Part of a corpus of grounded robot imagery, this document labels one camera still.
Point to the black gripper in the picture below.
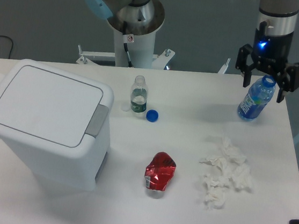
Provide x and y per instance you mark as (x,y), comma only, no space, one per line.
(269,55)

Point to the white plastic trash can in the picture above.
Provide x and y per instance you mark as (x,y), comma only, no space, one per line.
(56,122)

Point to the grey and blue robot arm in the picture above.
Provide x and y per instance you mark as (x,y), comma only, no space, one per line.
(276,17)

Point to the crushed red can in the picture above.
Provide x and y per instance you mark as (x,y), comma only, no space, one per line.
(158,174)

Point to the blue plastic water bottle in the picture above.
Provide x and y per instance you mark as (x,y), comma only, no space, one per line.
(258,96)

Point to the crumpled white tissue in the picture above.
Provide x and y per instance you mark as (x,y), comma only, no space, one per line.
(229,169)

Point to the blue bottle cap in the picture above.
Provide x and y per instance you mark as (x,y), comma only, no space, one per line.
(152,115)

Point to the clear bottle green label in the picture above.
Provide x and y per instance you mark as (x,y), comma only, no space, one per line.
(138,96)

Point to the white bottle cap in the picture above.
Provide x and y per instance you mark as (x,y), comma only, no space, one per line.
(125,107)

